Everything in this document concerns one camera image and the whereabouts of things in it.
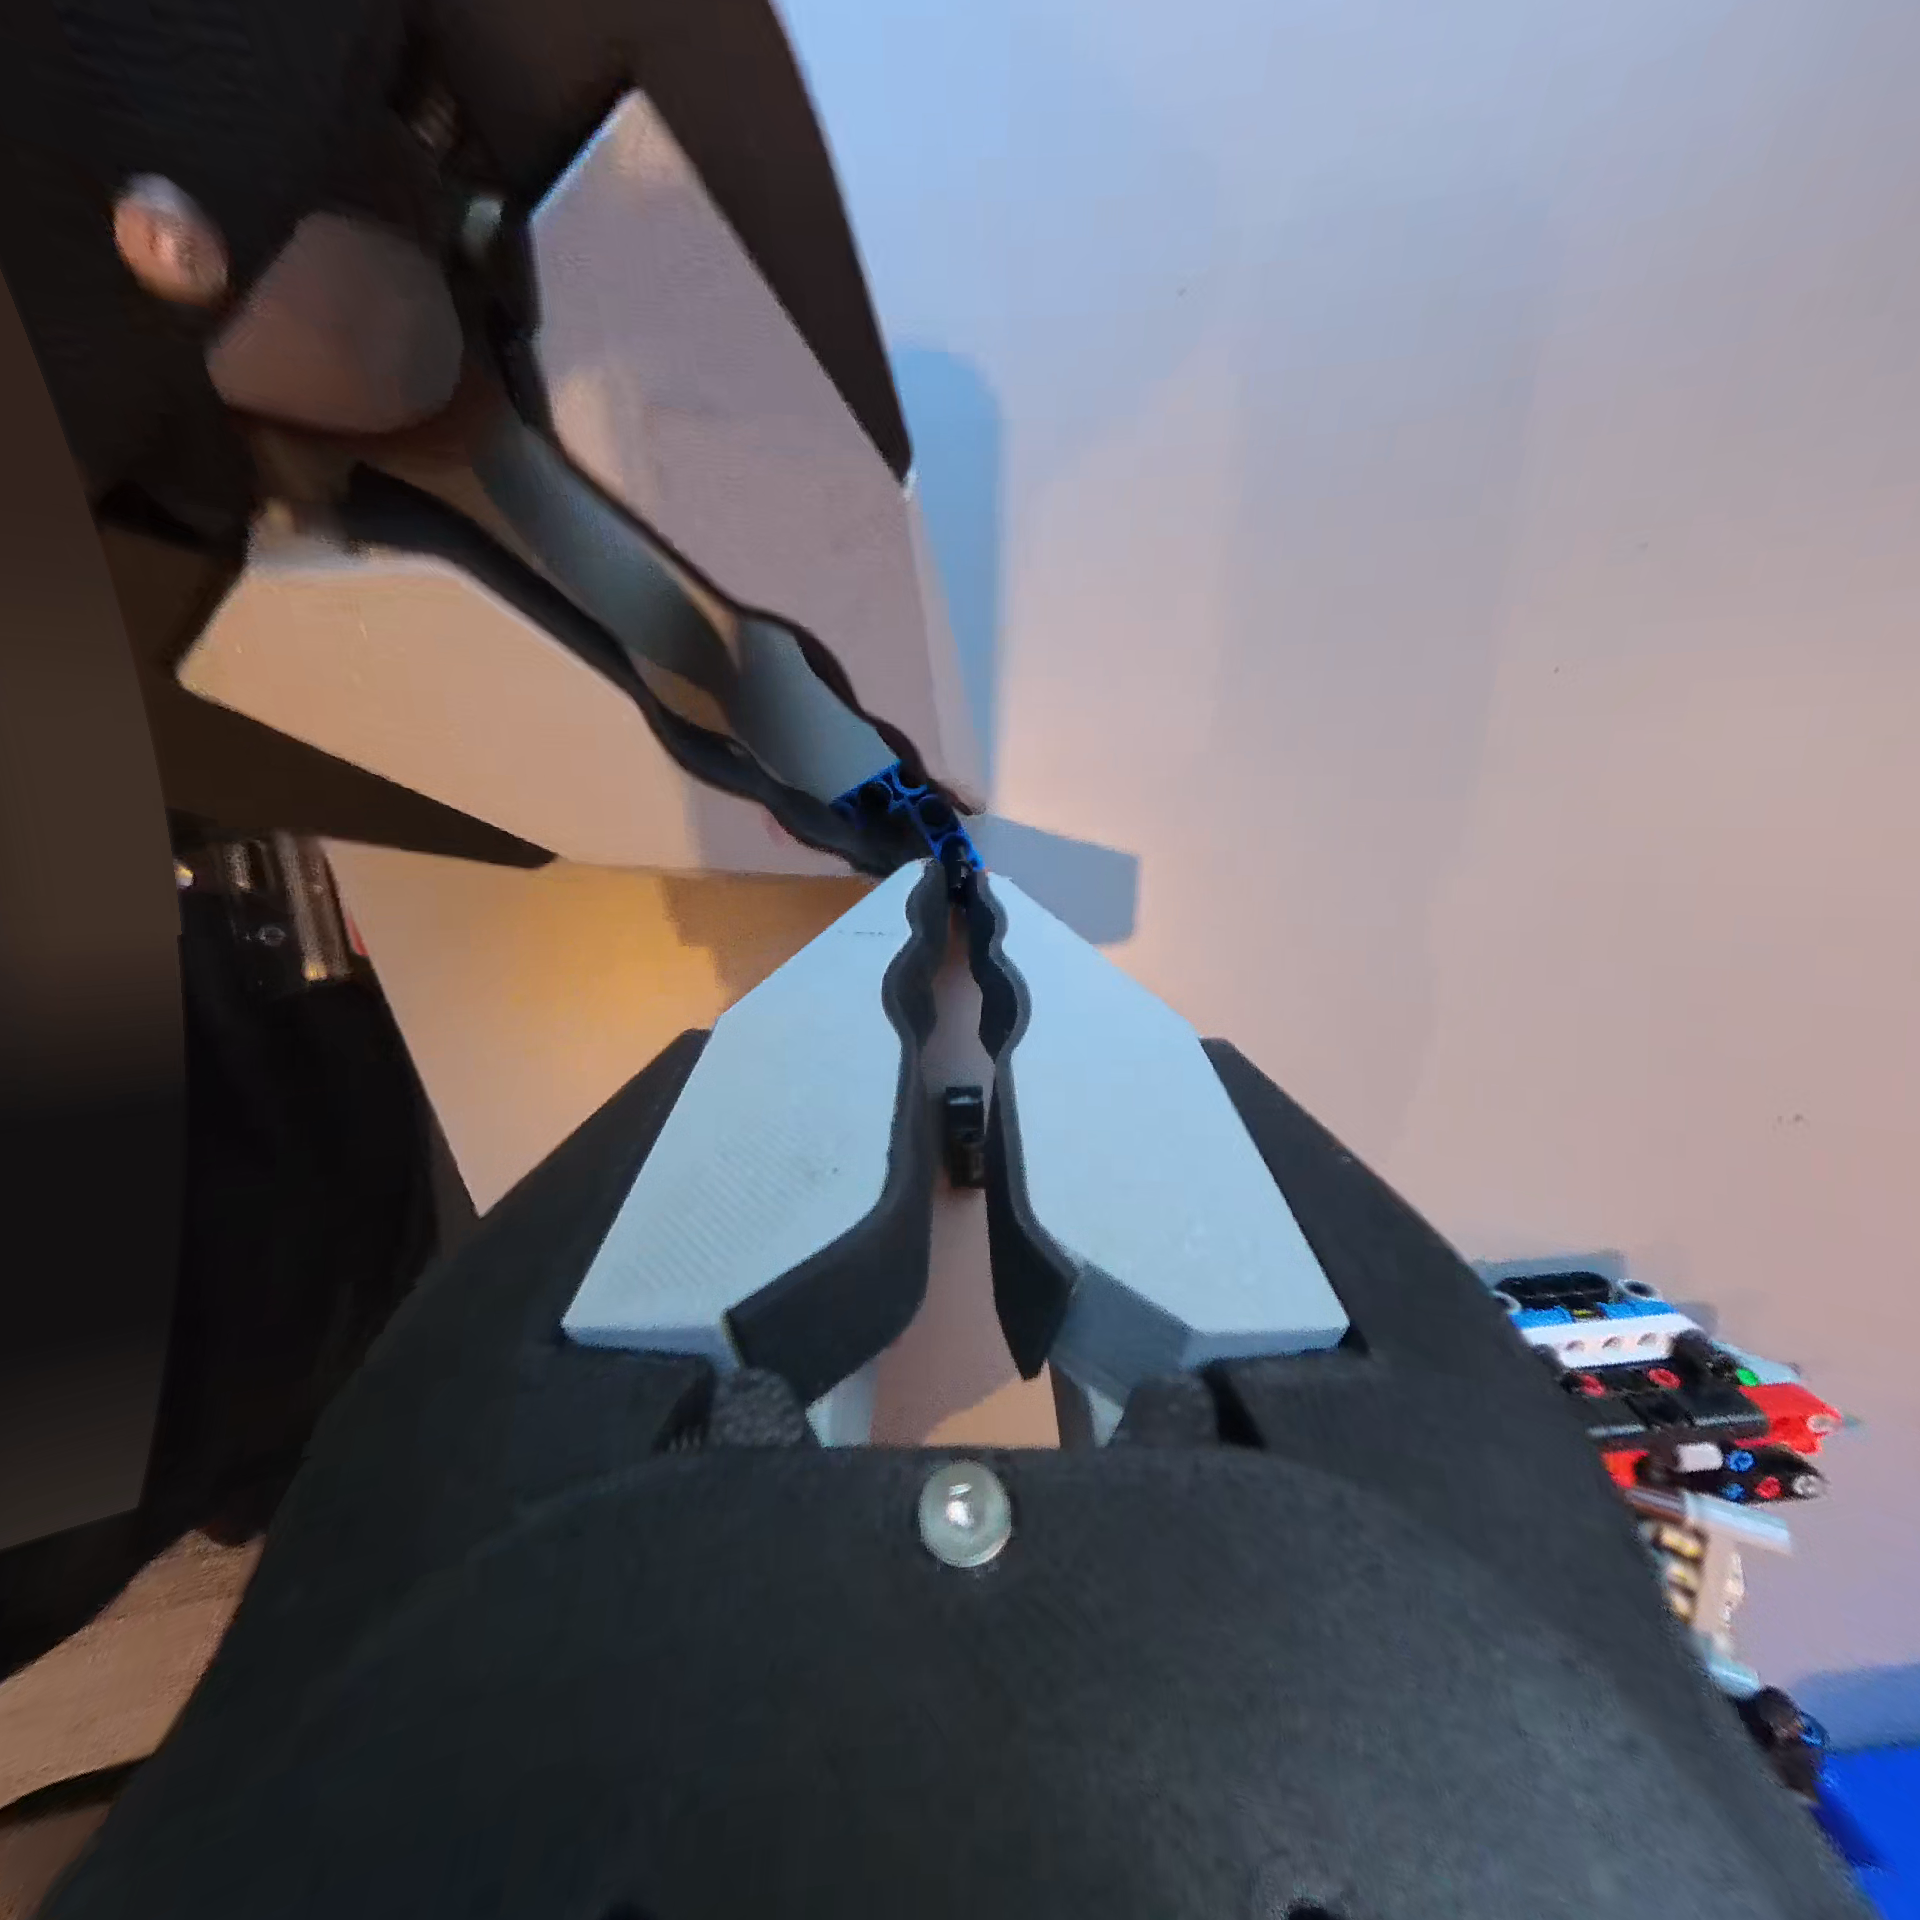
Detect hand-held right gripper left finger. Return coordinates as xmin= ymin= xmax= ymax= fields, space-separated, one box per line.
xmin=555 ymin=855 xmax=957 ymax=1407

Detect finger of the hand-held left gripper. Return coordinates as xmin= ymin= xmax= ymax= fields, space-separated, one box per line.
xmin=180 ymin=463 xmax=907 ymax=882
xmin=495 ymin=92 xmax=985 ymax=823

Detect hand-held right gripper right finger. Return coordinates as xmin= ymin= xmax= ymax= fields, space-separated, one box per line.
xmin=962 ymin=868 xmax=1354 ymax=1443

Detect blue L-shaped toy beam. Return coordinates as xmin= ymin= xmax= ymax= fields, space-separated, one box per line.
xmin=830 ymin=761 xmax=985 ymax=875

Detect partly built toy car chassis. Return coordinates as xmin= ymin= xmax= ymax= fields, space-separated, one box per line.
xmin=1475 ymin=1252 xmax=1850 ymax=1801

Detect blue plastic bin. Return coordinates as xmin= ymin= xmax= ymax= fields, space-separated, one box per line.
xmin=1805 ymin=1743 xmax=1920 ymax=1920

